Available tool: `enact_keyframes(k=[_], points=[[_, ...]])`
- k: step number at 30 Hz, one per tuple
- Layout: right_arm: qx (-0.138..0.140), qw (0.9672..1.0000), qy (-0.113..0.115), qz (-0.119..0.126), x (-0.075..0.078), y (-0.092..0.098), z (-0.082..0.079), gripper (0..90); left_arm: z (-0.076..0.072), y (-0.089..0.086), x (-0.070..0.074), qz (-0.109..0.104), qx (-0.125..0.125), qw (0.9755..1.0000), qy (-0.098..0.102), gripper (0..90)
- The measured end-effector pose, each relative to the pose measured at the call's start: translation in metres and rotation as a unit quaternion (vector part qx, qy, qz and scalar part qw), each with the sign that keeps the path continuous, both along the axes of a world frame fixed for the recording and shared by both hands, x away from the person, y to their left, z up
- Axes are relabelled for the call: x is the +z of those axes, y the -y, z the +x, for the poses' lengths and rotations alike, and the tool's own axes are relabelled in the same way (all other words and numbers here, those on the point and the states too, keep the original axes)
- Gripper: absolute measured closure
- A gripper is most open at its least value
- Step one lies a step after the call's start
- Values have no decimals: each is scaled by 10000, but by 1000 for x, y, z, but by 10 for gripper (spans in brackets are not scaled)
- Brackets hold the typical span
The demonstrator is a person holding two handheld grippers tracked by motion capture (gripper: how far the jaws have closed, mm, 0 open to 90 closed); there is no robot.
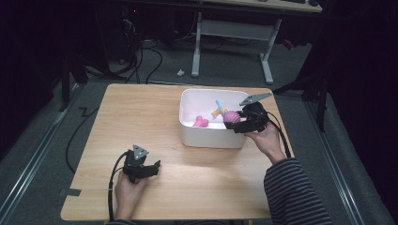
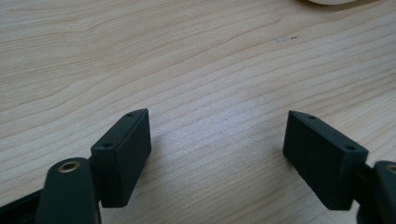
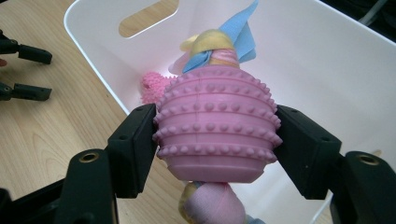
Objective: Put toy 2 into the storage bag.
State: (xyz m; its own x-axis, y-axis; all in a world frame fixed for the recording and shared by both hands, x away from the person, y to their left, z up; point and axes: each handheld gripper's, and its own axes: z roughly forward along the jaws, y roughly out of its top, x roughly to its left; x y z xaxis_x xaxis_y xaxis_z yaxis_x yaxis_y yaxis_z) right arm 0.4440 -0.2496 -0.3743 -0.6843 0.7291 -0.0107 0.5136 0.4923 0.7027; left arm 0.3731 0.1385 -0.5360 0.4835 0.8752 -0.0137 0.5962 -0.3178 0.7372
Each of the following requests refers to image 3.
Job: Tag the white plastic basket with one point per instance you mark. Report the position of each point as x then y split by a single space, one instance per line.
311 62

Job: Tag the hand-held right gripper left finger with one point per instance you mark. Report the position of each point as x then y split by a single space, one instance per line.
132 152

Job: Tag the pink spiky rubber toy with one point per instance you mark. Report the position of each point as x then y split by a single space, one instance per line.
154 87

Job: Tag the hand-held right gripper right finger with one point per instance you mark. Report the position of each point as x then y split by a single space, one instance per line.
308 152

